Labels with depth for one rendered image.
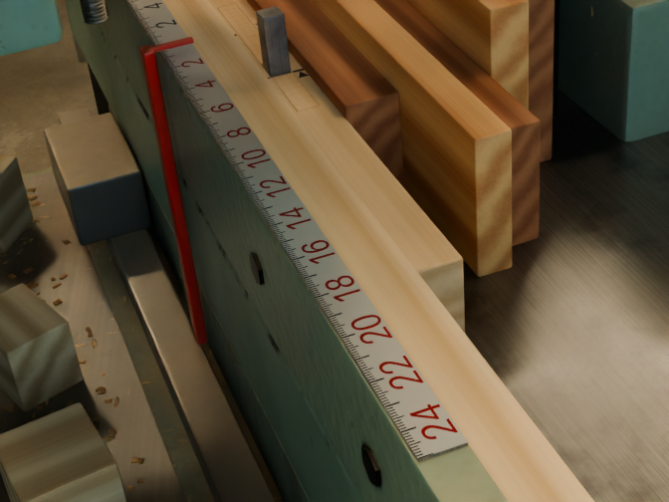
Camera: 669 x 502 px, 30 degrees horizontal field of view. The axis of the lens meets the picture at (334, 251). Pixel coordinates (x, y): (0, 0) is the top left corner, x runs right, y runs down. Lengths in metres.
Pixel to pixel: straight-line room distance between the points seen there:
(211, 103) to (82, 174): 0.19
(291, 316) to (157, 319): 0.21
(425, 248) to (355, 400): 0.07
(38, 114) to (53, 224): 1.90
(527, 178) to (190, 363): 0.19
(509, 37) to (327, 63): 0.08
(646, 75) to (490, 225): 0.11
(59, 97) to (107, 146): 1.99
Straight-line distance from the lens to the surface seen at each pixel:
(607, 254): 0.46
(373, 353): 0.33
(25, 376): 0.57
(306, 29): 0.53
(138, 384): 0.57
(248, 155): 0.42
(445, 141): 0.44
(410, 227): 0.40
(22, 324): 0.57
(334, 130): 0.46
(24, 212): 0.70
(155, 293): 0.60
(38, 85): 2.71
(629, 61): 0.51
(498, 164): 0.42
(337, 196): 0.40
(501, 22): 0.46
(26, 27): 0.40
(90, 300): 0.63
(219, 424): 0.52
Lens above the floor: 1.17
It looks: 35 degrees down
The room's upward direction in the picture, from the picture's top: 6 degrees counter-clockwise
